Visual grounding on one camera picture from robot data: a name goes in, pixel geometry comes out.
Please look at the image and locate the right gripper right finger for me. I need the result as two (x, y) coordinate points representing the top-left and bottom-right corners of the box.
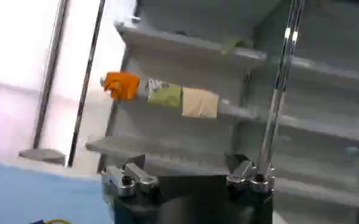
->
(224, 153), (275, 195)

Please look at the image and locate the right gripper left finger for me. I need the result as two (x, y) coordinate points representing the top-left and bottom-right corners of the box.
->
(101, 154), (161, 198)

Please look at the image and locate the blue cloth garment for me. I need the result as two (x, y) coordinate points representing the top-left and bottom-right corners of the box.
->
(0, 159), (115, 224)

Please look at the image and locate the grey round stool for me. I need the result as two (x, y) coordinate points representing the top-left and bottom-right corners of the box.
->
(18, 148), (67, 166)

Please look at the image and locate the grey metal shelf rack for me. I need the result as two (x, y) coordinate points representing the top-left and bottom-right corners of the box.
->
(85, 0), (359, 224)

